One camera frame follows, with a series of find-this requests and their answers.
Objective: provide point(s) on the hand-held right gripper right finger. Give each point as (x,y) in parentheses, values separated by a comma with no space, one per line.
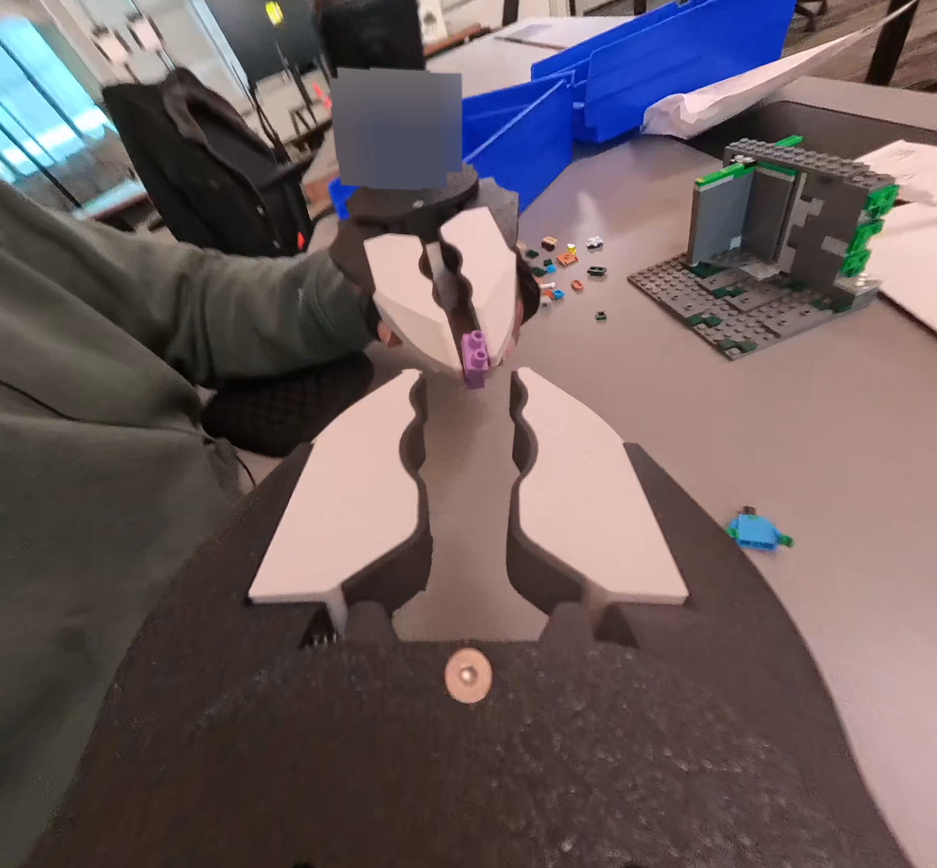
(600,517)

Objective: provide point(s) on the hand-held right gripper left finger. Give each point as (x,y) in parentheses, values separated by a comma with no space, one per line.
(337,517)

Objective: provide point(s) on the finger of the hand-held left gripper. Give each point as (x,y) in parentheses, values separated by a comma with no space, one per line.
(494,275)
(402,290)

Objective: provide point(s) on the small toy bricks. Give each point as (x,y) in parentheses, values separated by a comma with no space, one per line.
(566,258)

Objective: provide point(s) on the small purple brick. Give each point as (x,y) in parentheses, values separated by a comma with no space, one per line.
(474,359)

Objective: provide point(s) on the blue toy figure torso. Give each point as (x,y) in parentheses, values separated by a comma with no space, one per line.
(754,530)

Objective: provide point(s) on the large brick-print paper bag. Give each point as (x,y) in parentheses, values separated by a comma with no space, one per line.
(732,96)

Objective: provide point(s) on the person's left forearm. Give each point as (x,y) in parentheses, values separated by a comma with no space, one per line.
(219,297)

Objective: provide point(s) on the grey desk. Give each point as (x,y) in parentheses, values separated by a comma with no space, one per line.
(732,429)

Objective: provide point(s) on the person's left hand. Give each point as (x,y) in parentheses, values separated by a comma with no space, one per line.
(389,334)

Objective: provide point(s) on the black chair armrest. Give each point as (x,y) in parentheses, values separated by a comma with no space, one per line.
(293,407)

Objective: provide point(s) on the black jacket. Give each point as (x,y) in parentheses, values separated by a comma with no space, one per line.
(212,173)

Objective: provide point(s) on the grey brick building model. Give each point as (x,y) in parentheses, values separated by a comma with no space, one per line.
(768,282)

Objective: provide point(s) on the white printed paper sheet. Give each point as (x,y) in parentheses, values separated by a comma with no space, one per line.
(908,169)

